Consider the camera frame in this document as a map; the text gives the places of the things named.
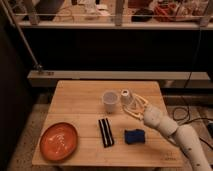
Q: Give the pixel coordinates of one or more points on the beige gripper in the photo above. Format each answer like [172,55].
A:
[138,114]

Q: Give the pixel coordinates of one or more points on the white plastic bottle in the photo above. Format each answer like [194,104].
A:
[127,99]

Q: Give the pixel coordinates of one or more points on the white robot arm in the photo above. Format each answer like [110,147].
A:
[184,136]

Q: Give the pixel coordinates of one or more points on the blue sponge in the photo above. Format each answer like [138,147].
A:
[134,136]

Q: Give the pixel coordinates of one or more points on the translucent plastic cup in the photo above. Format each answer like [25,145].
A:
[110,100]

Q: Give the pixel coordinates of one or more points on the black striped eraser block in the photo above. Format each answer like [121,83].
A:
[106,133]

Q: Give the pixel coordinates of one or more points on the orange plate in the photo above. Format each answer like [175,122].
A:
[58,142]

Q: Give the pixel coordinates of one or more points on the grey metal pole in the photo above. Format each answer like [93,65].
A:
[37,65]

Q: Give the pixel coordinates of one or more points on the metal window rail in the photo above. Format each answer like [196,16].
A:
[194,80]

